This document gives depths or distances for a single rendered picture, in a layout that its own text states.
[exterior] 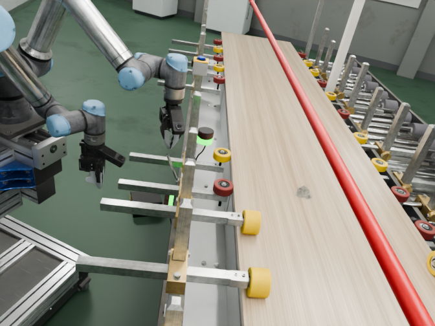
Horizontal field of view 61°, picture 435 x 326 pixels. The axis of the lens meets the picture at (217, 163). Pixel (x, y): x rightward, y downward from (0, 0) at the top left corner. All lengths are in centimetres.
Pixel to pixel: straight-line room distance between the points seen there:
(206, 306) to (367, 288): 55
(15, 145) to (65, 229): 113
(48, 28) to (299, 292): 121
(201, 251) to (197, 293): 21
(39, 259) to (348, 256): 149
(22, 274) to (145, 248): 73
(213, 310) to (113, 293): 92
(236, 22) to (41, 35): 629
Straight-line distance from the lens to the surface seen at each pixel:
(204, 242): 161
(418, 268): 145
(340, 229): 144
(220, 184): 146
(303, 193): 153
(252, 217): 122
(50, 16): 148
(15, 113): 153
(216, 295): 144
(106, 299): 218
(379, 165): 196
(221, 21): 769
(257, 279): 105
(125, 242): 246
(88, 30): 126
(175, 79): 132
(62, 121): 130
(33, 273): 207
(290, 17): 812
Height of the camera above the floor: 174
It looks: 32 degrees down
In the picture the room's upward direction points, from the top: 11 degrees clockwise
